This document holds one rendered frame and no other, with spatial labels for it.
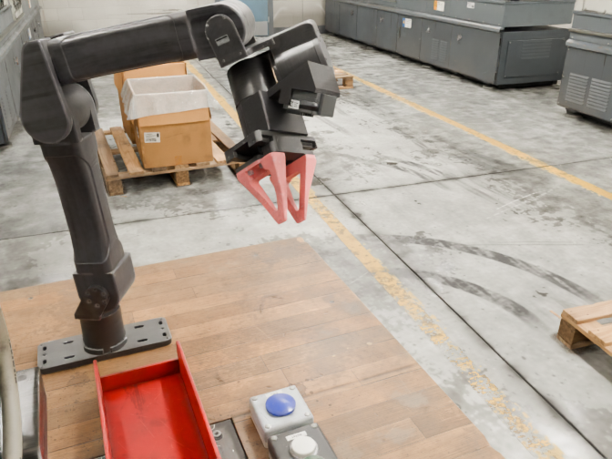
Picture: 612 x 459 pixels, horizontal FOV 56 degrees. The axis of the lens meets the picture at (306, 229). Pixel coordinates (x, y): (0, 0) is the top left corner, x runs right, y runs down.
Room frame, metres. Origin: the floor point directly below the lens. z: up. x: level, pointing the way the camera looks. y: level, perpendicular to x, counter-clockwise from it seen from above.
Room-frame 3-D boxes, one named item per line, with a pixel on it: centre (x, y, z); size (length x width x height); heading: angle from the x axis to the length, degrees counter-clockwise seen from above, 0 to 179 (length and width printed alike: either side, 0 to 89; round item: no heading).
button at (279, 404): (0.58, 0.03, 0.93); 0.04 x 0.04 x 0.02
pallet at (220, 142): (4.30, 1.09, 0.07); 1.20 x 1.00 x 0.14; 23
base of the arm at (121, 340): (0.75, 0.32, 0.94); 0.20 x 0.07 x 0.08; 113
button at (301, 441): (0.51, 0.00, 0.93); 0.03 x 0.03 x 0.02
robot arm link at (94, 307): (0.75, 0.31, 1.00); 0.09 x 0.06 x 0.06; 174
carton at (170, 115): (4.01, 0.96, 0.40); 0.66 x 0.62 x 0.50; 20
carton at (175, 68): (4.58, 1.21, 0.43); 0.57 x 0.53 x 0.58; 24
